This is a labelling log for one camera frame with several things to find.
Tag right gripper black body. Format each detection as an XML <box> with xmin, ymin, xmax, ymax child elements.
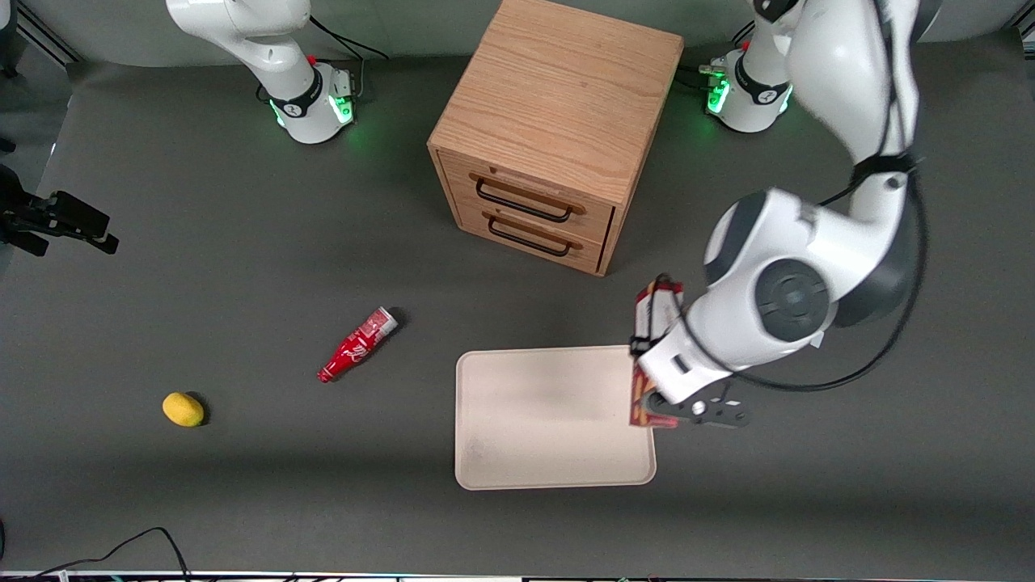
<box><xmin>0</xmin><ymin>166</ymin><xmax>54</xmax><ymax>258</ymax></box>

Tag red cookie box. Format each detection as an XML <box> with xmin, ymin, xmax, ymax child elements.
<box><xmin>629</xmin><ymin>275</ymin><xmax>686</xmax><ymax>429</ymax></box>

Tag beige rectangular tray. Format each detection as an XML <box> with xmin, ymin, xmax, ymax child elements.
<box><xmin>454</xmin><ymin>345</ymin><xmax>657</xmax><ymax>491</ymax></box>

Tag wooden drawer front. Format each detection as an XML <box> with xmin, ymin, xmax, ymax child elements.
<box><xmin>441</xmin><ymin>150</ymin><xmax>617</xmax><ymax>245</ymax></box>
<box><xmin>453</xmin><ymin>194</ymin><xmax>609</xmax><ymax>276</ymax></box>

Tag yellow lemon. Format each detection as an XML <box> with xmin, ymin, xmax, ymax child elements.
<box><xmin>163</xmin><ymin>392</ymin><xmax>205</xmax><ymax>428</ymax></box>

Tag wooden drawer cabinet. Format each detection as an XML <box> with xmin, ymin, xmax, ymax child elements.
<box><xmin>427</xmin><ymin>0</ymin><xmax>685</xmax><ymax>277</ymax></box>

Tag red cola bottle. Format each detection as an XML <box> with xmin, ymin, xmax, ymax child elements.
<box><xmin>317</xmin><ymin>306</ymin><xmax>399</xmax><ymax>384</ymax></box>

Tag black drawer handle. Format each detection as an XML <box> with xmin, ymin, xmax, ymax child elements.
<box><xmin>475</xmin><ymin>174</ymin><xmax>585</xmax><ymax>224</ymax></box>
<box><xmin>488</xmin><ymin>212</ymin><xmax>583</xmax><ymax>259</ymax></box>

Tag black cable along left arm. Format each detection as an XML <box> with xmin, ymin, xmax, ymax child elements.
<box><xmin>675</xmin><ymin>0</ymin><xmax>929</xmax><ymax>394</ymax></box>

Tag black cables at left arm base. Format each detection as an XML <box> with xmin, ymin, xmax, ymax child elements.
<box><xmin>675</xmin><ymin>61</ymin><xmax>729</xmax><ymax>91</ymax></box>

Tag black cable on table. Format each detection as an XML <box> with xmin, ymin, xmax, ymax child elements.
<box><xmin>31</xmin><ymin>527</ymin><xmax>192</xmax><ymax>582</ymax></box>

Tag black cable at right arm base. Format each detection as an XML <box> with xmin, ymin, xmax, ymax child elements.
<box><xmin>309</xmin><ymin>15</ymin><xmax>390</xmax><ymax>62</ymax></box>

